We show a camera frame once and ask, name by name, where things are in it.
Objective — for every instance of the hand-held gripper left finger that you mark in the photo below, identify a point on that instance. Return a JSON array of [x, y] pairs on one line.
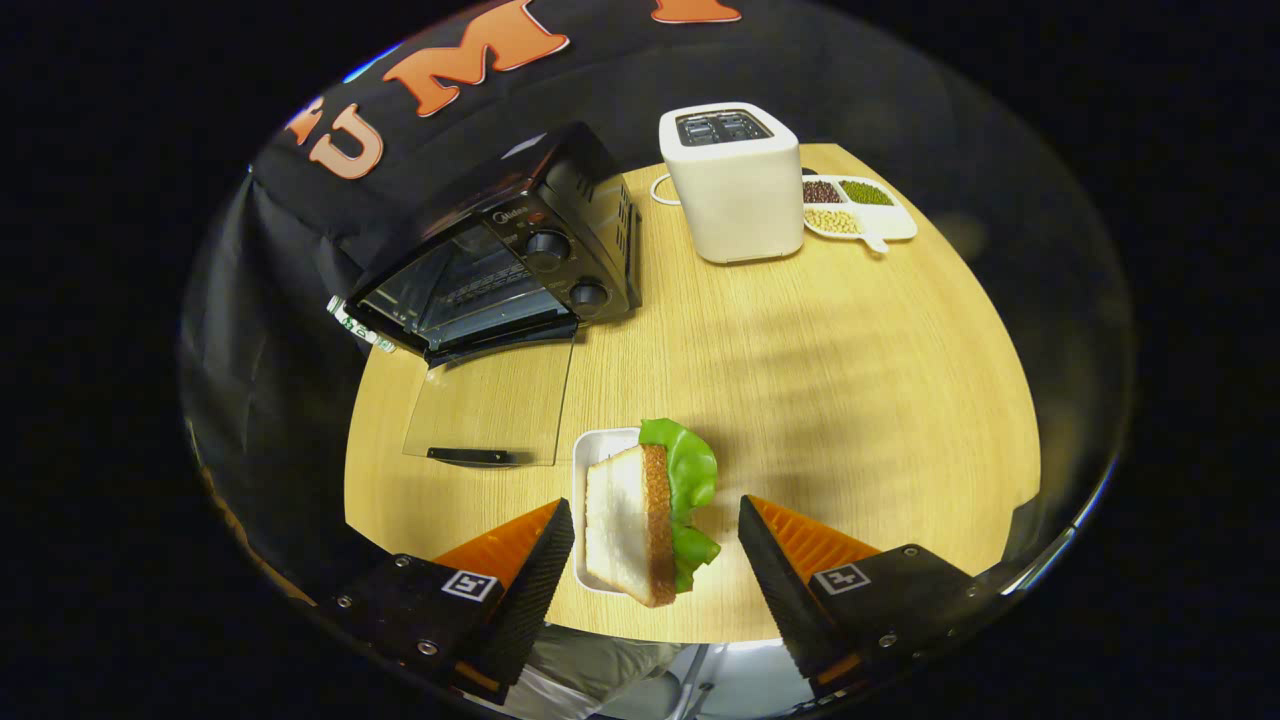
[[528, 600]]

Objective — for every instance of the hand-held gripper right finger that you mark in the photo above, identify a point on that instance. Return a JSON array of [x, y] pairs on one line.
[[785, 600]]

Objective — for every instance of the lettuce toast sandwich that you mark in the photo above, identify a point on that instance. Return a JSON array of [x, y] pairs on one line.
[[620, 520]]

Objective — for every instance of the black toaster oven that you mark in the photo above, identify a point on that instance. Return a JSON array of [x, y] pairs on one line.
[[480, 180]]

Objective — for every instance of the white pop-up toaster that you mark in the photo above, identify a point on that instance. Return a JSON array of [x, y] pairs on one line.
[[740, 210]]

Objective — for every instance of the person's grey clothing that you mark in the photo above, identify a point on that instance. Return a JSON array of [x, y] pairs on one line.
[[580, 672]]

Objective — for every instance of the white rectangular tray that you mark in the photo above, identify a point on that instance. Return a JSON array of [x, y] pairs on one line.
[[590, 450]]

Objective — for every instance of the white plastic bottle green label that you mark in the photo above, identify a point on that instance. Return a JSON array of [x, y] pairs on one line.
[[360, 325]]

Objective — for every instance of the white divided bean dish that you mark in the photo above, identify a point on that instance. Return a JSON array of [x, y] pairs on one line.
[[895, 218]]

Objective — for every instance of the black backdrop cloth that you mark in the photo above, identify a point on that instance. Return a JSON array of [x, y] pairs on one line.
[[600, 80]]

